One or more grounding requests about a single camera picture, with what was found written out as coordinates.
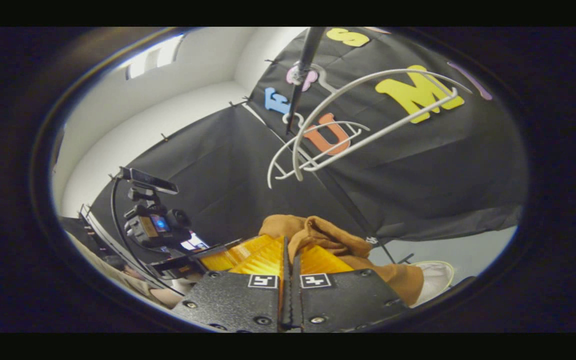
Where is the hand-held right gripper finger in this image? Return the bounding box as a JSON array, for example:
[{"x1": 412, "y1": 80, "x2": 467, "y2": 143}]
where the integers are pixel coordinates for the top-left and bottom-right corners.
[
  {"x1": 170, "y1": 235, "x2": 291, "y2": 333},
  {"x1": 290, "y1": 245, "x2": 409, "y2": 333}
]

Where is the brown jacket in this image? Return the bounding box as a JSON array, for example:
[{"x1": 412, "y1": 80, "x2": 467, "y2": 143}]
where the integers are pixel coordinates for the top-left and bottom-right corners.
[{"x1": 258, "y1": 214, "x2": 425, "y2": 307}]

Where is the white laundry hamper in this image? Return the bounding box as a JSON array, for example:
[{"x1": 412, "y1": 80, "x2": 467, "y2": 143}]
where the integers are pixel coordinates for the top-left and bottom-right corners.
[{"x1": 410, "y1": 260, "x2": 455, "y2": 307}]

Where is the white clothes hanger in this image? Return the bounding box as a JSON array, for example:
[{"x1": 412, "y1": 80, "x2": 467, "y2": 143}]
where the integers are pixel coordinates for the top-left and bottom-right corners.
[
  {"x1": 290, "y1": 62, "x2": 474, "y2": 182},
  {"x1": 267, "y1": 112, "x2": 371, "y2": 190}
]

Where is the large ceiling light panel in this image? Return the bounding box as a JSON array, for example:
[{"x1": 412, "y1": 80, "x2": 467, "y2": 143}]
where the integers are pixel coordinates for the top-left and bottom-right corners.
[{"x1": 125, "y1": 34, "x2": 185, "y2": 81}]

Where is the black clothes rail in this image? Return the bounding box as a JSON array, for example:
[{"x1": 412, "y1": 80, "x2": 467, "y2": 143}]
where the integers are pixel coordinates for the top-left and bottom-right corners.
[{"x1": 285, "y1": 27, "x2": 415, "y2": 266}]

